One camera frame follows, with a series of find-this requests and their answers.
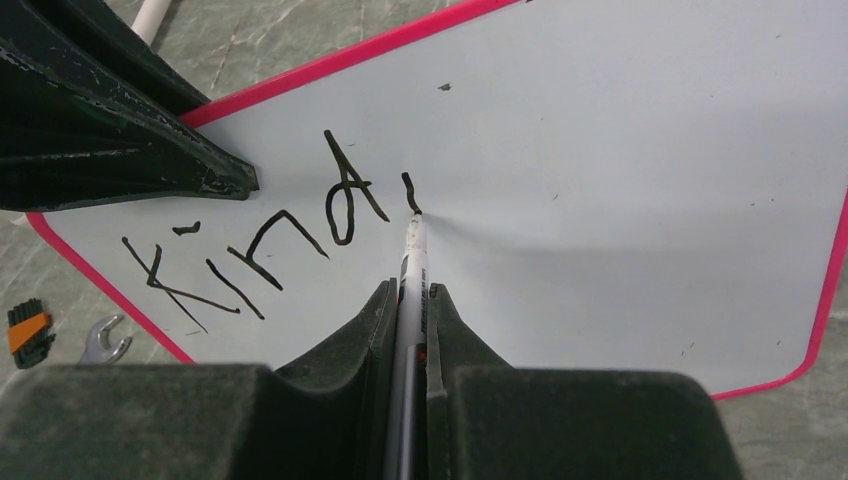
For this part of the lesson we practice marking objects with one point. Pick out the white pvc pipe frame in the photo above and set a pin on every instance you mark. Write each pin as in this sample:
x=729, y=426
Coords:
x=149, y=19

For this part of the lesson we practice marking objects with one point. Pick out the black whiteboard marker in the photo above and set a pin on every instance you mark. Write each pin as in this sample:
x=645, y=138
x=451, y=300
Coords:
x=410, y=348

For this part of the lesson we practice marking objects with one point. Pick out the pink-framed whiteboard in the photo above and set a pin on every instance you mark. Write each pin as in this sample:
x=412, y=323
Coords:
x=655, y=185

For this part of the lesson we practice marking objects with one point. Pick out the silver wrench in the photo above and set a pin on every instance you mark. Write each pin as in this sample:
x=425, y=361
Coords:
x=99, y=349

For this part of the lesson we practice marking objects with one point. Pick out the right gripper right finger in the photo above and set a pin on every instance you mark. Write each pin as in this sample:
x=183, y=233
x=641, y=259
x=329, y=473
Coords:
x=486, y=419

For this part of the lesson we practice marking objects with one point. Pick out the orange black brush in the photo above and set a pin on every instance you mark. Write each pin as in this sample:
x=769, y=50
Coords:
x=29, y=333

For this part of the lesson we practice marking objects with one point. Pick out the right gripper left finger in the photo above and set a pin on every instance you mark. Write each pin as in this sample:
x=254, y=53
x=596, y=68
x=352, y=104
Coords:
x=321, y=416

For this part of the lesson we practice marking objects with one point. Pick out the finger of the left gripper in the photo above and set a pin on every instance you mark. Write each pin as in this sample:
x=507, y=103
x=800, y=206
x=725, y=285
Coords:
x=74, y=135
x=93, y=26

